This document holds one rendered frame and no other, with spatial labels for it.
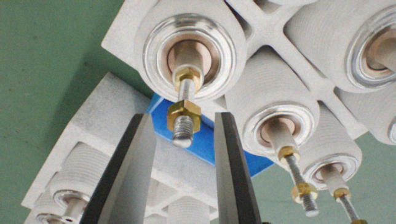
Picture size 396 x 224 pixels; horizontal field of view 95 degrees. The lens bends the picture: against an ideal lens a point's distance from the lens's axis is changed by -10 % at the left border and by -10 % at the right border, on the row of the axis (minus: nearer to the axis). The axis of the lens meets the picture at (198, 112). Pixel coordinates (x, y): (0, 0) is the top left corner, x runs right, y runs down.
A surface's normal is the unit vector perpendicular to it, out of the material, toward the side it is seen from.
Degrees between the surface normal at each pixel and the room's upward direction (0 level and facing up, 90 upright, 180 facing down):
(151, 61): 4
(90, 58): 0
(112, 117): 90
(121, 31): 0
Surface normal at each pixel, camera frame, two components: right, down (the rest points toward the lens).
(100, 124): 0.68, -0.58
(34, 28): 0.00, 0.61
